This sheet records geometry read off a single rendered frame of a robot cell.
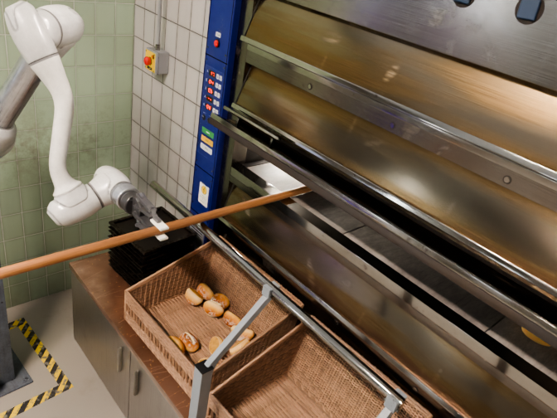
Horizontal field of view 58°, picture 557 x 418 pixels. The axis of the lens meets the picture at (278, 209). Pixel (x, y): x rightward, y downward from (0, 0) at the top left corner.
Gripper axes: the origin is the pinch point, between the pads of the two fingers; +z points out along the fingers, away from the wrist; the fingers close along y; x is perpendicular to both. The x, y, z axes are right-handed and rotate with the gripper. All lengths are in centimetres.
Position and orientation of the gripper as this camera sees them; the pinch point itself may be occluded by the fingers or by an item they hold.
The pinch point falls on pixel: (159, 229)
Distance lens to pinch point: 167.3
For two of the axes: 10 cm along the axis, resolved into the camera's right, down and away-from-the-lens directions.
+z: 6.5, 4.7, -6.0
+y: -1.7, 8.5, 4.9
